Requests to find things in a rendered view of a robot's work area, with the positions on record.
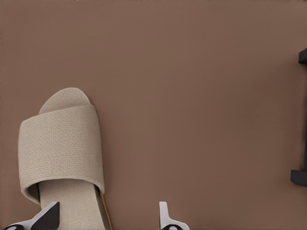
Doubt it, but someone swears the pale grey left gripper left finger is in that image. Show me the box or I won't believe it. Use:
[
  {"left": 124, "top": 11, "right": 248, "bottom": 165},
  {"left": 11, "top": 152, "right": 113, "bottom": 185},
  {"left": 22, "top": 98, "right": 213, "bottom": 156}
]
[{"left": 1, "top": 201, "right": 60, "bottom": 230}]

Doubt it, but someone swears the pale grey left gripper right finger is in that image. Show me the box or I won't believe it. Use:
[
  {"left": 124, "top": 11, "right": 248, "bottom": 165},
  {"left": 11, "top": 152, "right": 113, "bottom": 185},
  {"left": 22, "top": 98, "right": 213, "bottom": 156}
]
[{"left": 159, "top": 201, "right": 190, "bottom": 230}]

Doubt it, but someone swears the black shoe rack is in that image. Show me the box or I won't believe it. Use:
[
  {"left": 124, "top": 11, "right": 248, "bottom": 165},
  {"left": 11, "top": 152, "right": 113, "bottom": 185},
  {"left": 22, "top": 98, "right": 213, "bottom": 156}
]
[{"left": 290, "top": 47, "right": 307, "bottom": 187}]

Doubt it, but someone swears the beige open-toe slipper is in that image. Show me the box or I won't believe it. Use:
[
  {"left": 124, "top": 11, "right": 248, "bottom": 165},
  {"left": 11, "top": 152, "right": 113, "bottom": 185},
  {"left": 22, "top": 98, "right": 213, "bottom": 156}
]
[{"left": 17, "top": 87, "right": 113, "bottom": 230}]

